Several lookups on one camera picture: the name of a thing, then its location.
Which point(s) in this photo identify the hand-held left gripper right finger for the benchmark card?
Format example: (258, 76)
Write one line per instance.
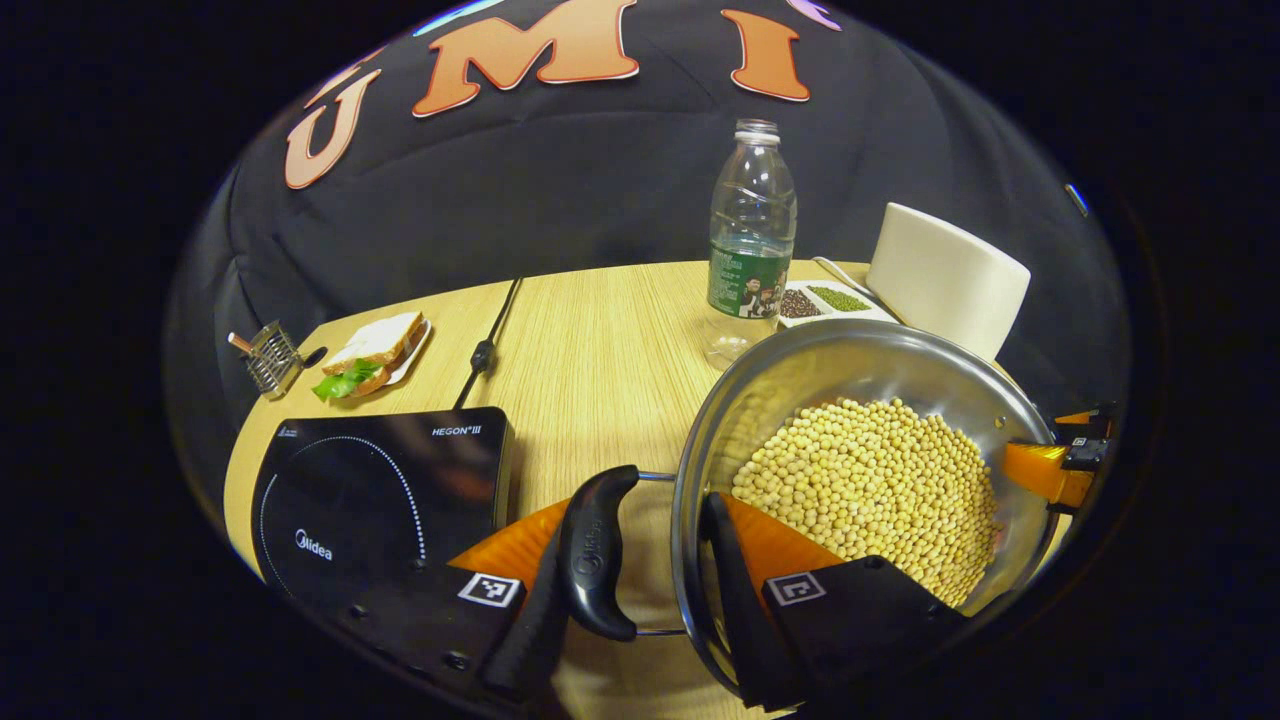
(735, 600)

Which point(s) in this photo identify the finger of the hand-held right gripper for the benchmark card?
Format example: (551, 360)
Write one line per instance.
(1075, 417)
(1035, 470)

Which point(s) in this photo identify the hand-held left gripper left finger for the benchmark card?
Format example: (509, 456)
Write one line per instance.
(535, 640)

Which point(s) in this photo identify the pile of soybeans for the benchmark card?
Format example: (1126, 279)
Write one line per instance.
(880, 480)

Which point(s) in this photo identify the black induction cooktop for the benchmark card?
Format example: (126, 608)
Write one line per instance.
(370, 500)

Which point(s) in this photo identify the white divided bean tray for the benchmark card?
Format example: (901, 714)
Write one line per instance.
(860, 312)

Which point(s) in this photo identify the small white plate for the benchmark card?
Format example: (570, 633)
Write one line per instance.
(412, 362)

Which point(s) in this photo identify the clear plastic water bottle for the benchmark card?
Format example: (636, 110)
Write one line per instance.
(750, 270)

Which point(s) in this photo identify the sandwich with lettuce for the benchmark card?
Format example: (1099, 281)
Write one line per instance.
(375, 345)

